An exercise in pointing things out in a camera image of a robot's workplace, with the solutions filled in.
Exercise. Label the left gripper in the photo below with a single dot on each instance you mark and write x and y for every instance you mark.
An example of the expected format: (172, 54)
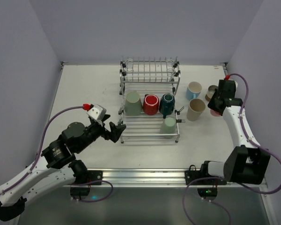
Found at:
(105, 132)

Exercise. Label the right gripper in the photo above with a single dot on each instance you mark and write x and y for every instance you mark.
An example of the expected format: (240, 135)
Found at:
(216, 103)

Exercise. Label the pink tumbler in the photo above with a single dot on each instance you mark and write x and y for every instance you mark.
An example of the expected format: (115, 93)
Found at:
(214, 113)

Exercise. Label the cream and brown cup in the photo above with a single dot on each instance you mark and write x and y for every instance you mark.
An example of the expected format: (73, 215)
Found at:
(210, 92)

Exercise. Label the beige tumbler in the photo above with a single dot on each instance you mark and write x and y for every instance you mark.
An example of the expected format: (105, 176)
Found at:
(195, 109)

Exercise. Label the light blue mug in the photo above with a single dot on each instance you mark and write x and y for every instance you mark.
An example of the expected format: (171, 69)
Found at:
(193, 90)

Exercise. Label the dark green mug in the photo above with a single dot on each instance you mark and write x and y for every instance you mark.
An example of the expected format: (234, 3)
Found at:
(166, 106)

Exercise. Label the light green tumbler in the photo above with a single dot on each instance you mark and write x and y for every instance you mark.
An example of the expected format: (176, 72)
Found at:
(168, 126)

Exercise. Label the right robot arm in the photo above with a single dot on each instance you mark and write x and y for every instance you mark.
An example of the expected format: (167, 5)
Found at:
(246, 163)

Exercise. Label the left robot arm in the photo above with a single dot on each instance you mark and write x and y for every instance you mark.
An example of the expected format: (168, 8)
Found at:
(55, 167)

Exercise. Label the sage green mug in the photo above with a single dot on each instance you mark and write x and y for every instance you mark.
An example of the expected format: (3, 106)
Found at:
(133, 105)

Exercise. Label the red mug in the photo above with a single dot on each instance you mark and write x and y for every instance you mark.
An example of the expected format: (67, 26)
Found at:
(150, 104)

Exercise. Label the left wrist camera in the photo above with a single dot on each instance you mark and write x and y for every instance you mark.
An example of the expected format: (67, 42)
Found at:
(97, 113)

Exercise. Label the silver wire dish rack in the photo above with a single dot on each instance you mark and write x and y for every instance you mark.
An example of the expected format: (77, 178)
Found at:
(148, 87)

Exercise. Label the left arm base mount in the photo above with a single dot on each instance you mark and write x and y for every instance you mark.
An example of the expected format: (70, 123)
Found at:
(80, 191)

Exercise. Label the aluminium mounting rail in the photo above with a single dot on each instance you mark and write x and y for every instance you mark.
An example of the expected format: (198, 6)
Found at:
(142, 177)

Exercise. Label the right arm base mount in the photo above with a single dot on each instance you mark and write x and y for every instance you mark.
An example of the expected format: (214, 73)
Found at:
(201, 177)

